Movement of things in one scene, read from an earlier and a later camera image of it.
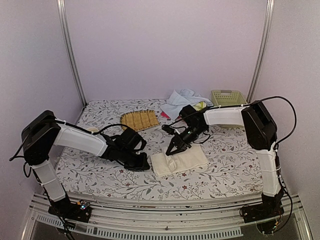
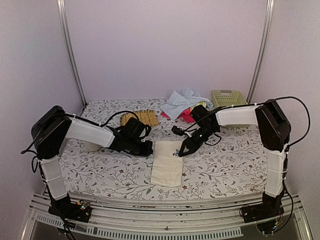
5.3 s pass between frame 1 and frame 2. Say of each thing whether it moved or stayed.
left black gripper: moved
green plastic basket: stayed
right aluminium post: stayed
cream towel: moved
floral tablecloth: stayed
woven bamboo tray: stayed
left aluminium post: stayed
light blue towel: stayed
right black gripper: moved
